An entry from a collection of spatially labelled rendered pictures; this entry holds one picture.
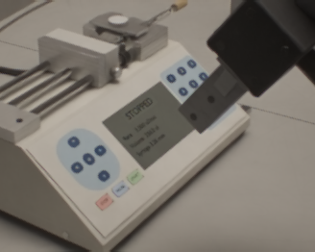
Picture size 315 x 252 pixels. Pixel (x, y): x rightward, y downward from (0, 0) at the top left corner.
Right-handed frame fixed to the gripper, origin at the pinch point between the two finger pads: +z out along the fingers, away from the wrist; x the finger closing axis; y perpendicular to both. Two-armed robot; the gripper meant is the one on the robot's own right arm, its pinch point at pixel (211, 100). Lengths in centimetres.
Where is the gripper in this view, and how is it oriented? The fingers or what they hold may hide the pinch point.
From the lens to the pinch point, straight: 62.0
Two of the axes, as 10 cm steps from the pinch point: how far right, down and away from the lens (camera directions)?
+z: -4.9, 5.2, 7.0
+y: 6.7, 7.4, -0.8
